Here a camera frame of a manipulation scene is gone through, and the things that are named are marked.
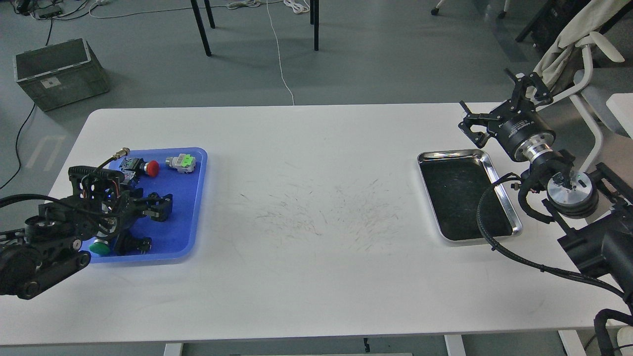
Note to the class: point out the grey plastic crate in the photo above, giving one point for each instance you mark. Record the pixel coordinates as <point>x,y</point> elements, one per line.
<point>56,75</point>

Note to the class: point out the red push button switch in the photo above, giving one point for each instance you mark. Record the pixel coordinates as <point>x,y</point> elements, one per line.
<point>136,167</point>

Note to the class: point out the black table leg right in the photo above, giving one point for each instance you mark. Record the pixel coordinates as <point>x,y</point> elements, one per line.
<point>314,21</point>

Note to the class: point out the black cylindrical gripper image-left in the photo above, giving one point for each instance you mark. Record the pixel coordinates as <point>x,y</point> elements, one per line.
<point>100,206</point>

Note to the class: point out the black table leg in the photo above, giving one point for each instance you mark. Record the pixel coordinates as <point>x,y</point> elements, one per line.
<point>200,26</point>
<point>314,21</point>

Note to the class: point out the blue plastic tray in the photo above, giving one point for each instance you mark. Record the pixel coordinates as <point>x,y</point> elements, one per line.
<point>174,238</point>

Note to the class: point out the green push button switch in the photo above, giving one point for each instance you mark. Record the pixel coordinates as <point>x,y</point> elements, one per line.
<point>100,247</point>

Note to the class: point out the black selector switch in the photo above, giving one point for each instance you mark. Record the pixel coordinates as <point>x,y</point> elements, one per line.
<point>126,244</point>

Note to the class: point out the silver metal tray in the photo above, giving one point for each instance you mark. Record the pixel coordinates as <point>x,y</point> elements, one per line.
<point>454,181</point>

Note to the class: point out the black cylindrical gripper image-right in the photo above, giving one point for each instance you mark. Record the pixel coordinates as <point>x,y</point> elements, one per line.
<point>523,132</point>

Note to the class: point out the white office chair with cloth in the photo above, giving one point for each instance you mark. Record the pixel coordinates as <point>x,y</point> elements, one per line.
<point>567,66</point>

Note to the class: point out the black table leg front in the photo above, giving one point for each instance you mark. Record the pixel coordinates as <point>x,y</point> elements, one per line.
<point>200,26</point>

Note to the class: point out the green grey switch module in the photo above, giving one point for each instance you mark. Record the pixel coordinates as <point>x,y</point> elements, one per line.
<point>183,163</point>

